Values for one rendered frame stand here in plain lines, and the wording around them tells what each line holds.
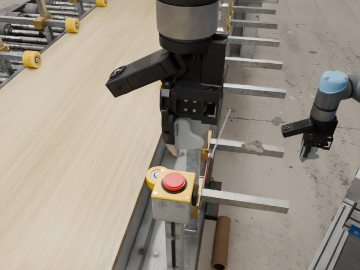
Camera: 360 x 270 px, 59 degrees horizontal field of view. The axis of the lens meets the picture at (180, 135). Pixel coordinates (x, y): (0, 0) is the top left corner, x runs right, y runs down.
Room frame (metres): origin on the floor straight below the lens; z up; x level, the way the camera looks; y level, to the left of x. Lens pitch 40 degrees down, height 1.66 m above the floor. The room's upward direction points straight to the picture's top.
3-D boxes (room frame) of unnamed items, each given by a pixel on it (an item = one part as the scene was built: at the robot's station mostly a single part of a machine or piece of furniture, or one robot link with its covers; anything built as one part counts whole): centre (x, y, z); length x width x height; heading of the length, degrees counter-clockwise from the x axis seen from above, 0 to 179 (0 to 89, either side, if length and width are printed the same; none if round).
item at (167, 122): (0.37, 0.01, 1.38); 0.05 x 0.02 x 0.09; 169
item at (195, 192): (0.38, -0.03, 1.20); 0.03 x 0.01 x 0.03; 169
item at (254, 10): (2.14, -0.44, 0.95); 0.36 x 0.03 x 0.03; 79
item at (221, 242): (1.00, -0.23, 0.04); 0.30 x 0.08 x 0.08; 169
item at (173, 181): (0.39, 0.01, 1.22); 0.04 x 0.04 x 0.02
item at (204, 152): (0.91, -0.09, 0.85); 0.13 x 0.06 x 0.05; 169
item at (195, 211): (0.67, -0.04, 0.84); 0.13 x 0.06 x 0.05; 169
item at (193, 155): (0.65, -0.04, 0.89); 0.03 x 0.03 x 0.48; 79
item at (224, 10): (1.63, -0.22, 0.91); 0.03 x 0.03 x 0.48; 79
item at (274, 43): (1.66, -0.28, 0.95); 0.50 x 0.04 x 0.04; 79
